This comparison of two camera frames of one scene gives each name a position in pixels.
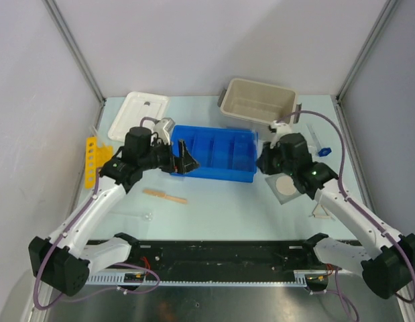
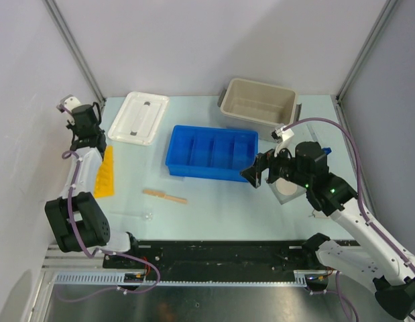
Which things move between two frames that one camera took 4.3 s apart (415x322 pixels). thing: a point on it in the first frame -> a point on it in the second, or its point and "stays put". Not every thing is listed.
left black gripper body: x=159 y=157 -> x=72 y=127
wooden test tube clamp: x=162 y=194 stays put
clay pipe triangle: x=320 y=212 stays put
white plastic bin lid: x=136 y=106 stays put
